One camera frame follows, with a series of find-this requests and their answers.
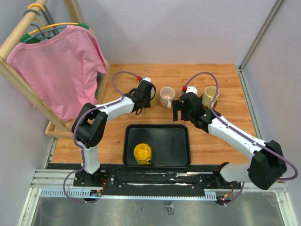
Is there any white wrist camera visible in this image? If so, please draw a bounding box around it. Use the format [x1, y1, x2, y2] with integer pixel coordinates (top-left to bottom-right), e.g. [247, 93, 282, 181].
[136, 76, 151, 82]
[181, 86, 198, 97]

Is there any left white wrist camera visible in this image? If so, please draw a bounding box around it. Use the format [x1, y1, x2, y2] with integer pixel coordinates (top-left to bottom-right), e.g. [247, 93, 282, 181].
[136, 76, 151, 82]

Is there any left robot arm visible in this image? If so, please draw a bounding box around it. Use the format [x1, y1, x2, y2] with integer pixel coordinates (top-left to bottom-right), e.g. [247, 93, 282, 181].
[71, 80, 156, 186]

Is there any cream cartoon cup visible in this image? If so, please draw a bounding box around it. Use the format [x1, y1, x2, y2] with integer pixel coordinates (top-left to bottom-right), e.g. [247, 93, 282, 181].
[204, 86, 219, 106]

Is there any yellow cup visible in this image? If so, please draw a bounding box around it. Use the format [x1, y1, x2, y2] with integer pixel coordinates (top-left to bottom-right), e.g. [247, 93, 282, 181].
[134, 143, 152, 165]

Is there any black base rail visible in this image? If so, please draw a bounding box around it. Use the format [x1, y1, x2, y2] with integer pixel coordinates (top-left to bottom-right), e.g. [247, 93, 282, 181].
[44, 162, 283, 201]

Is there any yellow hanger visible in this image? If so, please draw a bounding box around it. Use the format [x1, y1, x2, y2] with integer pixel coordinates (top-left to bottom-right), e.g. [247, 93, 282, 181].
[27, 0, 96, 34]

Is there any black tray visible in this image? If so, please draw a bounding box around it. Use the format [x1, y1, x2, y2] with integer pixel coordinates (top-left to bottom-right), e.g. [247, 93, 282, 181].
[123, 124, 191, 168]

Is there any dark wooden coaster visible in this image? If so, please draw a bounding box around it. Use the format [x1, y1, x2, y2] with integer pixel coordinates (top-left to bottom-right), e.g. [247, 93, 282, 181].
[200, 95, 217, 110]

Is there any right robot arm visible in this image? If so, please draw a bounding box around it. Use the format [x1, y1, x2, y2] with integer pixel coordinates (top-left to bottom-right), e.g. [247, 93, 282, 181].
[172, 92, 287, 190]

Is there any pink t-shirt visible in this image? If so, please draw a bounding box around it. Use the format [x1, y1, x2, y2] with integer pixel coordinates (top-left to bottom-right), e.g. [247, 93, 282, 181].
[7, 25, 108, 122]

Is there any wooden clothes rack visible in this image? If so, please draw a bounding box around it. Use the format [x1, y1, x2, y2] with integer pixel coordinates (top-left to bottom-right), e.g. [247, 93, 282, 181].
[0, 0, 111, 140]

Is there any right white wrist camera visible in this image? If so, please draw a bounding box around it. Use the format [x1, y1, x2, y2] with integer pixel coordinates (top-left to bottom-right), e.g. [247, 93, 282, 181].
[181, 86, 198, 97]

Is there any right aluminium frame post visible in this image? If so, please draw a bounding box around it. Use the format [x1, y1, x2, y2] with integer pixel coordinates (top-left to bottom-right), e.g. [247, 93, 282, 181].
[237, 0, 285, 73]

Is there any woven rattan coaster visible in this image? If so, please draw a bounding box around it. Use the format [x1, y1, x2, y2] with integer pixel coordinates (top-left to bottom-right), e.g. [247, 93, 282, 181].
[159, 99, 173, 109]
[150, 97, 158, 108]

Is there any pink cup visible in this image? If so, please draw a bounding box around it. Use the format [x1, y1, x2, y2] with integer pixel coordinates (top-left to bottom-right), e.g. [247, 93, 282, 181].
[159, 87, 176, 100]

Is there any white faceted cup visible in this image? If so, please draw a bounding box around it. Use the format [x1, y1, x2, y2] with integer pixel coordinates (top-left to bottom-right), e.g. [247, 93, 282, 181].
[150, 86, 156, 101]

